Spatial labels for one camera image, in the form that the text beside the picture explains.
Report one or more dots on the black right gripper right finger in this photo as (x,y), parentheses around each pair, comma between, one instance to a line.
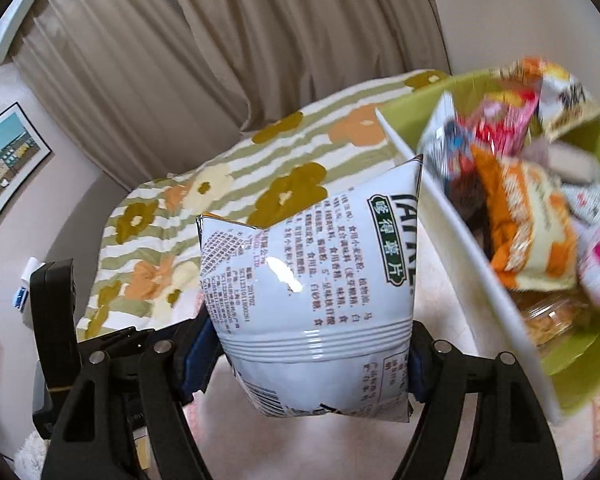
(510,436)

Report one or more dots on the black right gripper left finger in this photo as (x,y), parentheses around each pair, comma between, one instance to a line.
(135,379)

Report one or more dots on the clear waffle cookie packet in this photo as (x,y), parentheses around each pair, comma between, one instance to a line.
(549,315)

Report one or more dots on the white silver chip bag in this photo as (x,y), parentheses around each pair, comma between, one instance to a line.
(315,313)

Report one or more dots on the orange cream cake snack bag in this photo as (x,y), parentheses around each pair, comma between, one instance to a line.
(533,240)

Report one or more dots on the pink yellow snack bag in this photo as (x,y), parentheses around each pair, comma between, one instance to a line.
(501,120)

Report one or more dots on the white orange snack bag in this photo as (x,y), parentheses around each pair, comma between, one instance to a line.
(564,102)

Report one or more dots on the green cardboard box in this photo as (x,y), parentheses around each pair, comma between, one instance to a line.
(564,374)

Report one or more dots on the floral striped green blanket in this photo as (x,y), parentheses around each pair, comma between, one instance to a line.
(149,257)

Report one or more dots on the beige curtain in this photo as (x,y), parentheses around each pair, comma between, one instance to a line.
(148,87)

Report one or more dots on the white grey printed snack packet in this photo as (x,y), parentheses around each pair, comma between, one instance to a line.
(584,202)

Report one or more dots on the beige wrapped snack bar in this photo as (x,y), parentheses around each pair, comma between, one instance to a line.
(570,164)

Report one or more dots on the blue red white snack packet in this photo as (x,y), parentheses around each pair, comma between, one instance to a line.
(445,144)

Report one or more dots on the framed wall picture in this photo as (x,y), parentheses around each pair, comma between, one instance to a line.
(22,150)

